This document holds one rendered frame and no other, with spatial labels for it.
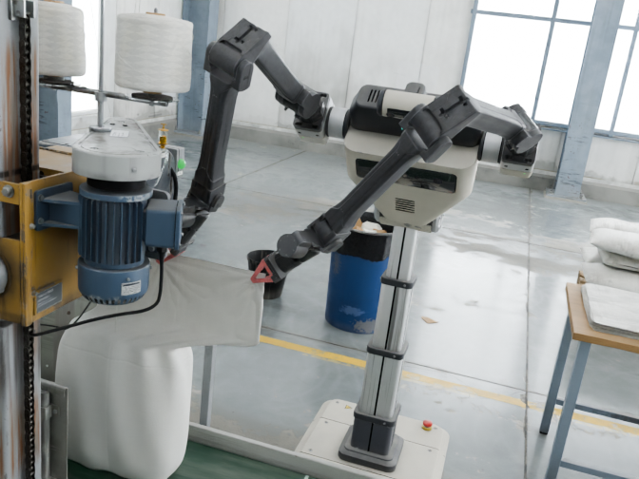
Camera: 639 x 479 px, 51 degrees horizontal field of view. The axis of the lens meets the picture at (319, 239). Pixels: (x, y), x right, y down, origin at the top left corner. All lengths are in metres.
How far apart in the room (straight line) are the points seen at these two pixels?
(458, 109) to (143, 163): 0.65
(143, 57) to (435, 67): 8.27
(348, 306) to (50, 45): 2.75
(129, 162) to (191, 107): 9.14
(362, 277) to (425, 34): 6.14
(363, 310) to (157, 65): 2.75
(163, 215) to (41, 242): 0.27
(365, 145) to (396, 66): 7.77
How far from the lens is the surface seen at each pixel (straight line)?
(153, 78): 1.50
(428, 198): 2.02
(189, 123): 10.55
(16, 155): 1.52
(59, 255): 1.60
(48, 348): 2.63
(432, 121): 1.44
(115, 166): 1.39
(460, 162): 1.91
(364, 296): 3.97
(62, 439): 2.00
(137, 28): 1.50
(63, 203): 1.49
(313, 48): 10.00
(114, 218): 1.43
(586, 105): 9.13
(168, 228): 1.45
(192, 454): 2.26
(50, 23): 1.65
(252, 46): 1.53
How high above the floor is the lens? 1.69
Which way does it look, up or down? 17 degrees down
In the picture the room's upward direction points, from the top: 7 degrees clockwise
